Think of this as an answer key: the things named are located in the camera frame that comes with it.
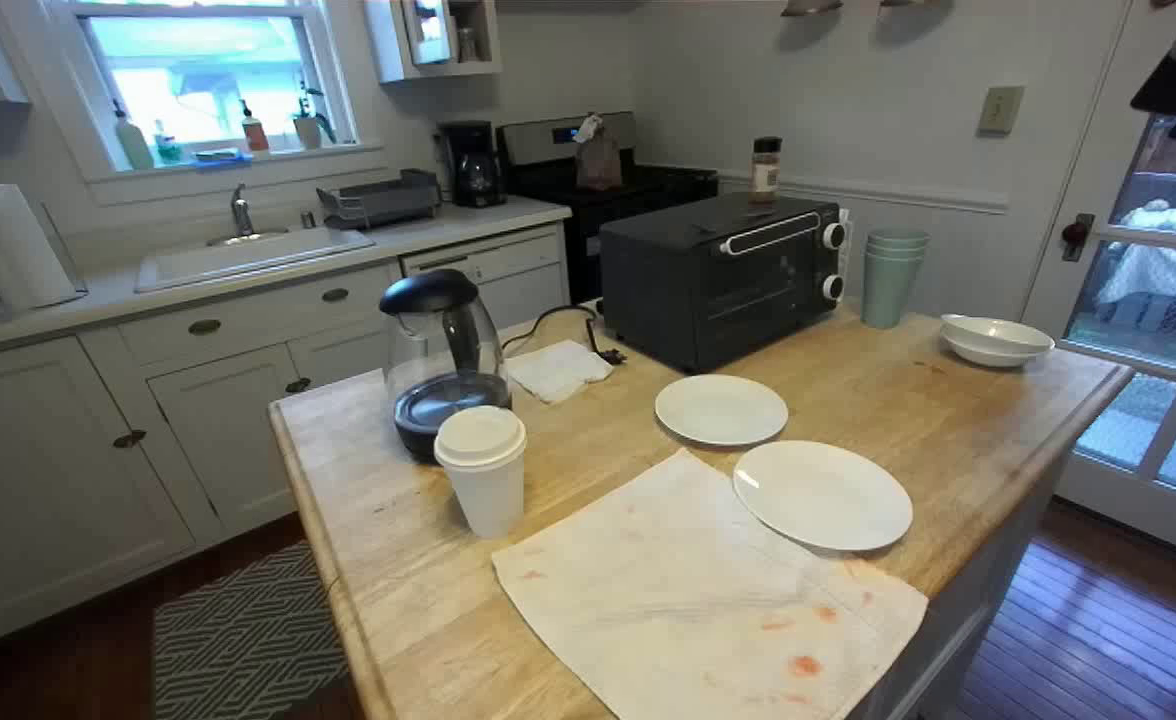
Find white shallow bowl plate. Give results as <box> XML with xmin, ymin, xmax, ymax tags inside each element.
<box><xmin>936</xmin><ymin>311</ymin><xmax>1059</xmax><ymax>358</ymax></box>
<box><xmin>943</xmin><ymin>339</ymin><xmax>1044</xmax><ymax>377</ymax></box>

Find white flat plate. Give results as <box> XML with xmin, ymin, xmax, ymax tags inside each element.
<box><xmin>653</xmin><ymin>373</ymin><xmax>793</xmax><ymax>450</ymax></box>
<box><xmin>726</xmin><ymin>434</ymin><xmax>917</xmax><ymax>555</ymax></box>

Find stack of teal cups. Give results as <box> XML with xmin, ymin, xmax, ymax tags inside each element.
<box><xmin>860</xmin><ymin>229</ymin><xmax>930</xmax><ymax>330</ymax></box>

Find white paper napkin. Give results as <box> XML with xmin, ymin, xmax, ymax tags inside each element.
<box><xmin>498</xmin><ymin>334</ymin><xmax>614</xmax><ymax>407</ymax></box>

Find black toaster oven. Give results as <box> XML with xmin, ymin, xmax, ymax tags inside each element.
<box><xmin>597</xmin><ymin>192</ymin><xmax>850</xmax><ymax>377</ymax></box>

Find black glass electric kettle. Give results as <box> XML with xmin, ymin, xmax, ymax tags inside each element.
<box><xmin>377</xmin><ymin>266</ymin><xmax>515</xmax><ymax>469</ymax></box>

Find white cup with lid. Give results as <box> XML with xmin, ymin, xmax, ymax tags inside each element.
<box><xmin>432</xmin><ymin>404</ymin><xmax>531</xmax><ymax>538</ymax></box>

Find black steel stove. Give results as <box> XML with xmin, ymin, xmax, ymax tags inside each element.
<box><xmin>494</xmin><ymin>107</ymin><xmax>722</xmax><ymax>309</ymax></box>

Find brown paper bag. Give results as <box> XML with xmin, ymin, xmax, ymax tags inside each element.
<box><xmin>573</xmin><ymin>111</ymin><xmax>626</xmax><ymax>196</ymax></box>

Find black coffee maker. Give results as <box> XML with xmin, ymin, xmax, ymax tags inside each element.
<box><xmin>432</xmin><ymin>121</ymin><xmax>508</xmax><ymax>213</ymax></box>

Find spice jar with dark lid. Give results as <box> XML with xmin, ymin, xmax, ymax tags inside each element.
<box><xmin>746</xmin><ymin>132</ymin><xmax>784</xmax><ymax>205</ymax></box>

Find stained white cloth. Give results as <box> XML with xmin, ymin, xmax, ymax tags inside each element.
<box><xmin>487</xmin><ymin>448</ymin><xmax>930</xmax><ymax>720</ymax></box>

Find grey dish rack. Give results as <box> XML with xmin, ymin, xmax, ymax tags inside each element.
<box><xmin>310</xmin><ymin>168</ymin><xmax>442</xmax><ymax>231</ymax></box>

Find white kitchen sink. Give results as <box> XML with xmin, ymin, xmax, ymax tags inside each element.
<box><xmin>132</xmin><ymin>225</ymin><xmax>380</xmax><ymax>294</ymax></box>

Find small potted plant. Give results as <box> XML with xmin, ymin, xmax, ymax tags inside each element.
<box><xmin>288</xmin><ymin>83</ymin><xmax>341</xmax><ymax>151</ymax></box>

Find chrome faucet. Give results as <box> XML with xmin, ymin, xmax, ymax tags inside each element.
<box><xmin>222</xmin><ymin>180</ymin><xmax>260</xmax><ymax>245</ymax></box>

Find bottle with red label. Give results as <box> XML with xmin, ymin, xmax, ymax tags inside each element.
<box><xmin>236</xmin><ymin>95</ymin><xmax>271</xmax><ymax>154</ymax></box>

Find grey patterned floor mat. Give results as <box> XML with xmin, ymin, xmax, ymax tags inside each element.
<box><xmin>147</xmin><ymin>534</ymin><xmax>350</xmax><ymax>720</ymax></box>

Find white island with wooden top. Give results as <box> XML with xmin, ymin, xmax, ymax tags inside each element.
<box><xmin>265</xmin><ymin>311</ymin><xmax>1137</xmax><ymax>720</ymax></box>

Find small green bottle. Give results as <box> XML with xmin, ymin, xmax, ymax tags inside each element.
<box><xmin>147</xmin><ymin>115</ymin><xmax>186</xmax><ymax>168</ymax></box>

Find kitchen window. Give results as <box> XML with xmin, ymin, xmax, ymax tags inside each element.
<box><xmin>72</xmin><ymin>0</ymin><xmax>359</xmax><ymax>174</ymax></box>

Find white soap bottle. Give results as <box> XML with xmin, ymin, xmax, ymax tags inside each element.
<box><xmin>113</xmin><ymin>103</ymin><xmax>161</xmax><ymax>172</ymax></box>

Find white base cabinets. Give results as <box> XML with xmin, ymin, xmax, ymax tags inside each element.
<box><xmin>0</xmin><ymin>214</ymin><xmax>576</xmax><ymax>655</ymax></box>

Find white glass door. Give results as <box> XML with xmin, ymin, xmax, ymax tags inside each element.
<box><xmin>1020</xmin><ymin>0</ymin><xmax>1176</xmax><ymax>570</ymax></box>

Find white paper towel roll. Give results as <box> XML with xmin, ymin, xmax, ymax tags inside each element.
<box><xmin>0</xmin><ymin>180</ymin><xmax>81</xmax><ymax>314</ymax></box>

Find black power cord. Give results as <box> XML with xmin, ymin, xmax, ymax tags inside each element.
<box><xmin>498</xmin><ymin>294</ymin><xmax>626</xmax><ymax>366</ymax></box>

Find white wall cabinet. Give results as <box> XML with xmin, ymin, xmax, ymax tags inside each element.
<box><xmin>359</xmin><ymin>0</ymin><xmax>505</xmax><ymax>89</ymax></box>

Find beige light switch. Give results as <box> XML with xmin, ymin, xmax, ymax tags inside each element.
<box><xmin>974</xmin><ymin>83</ymin><xmax>1026</xmax><ymax>141</ymax></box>

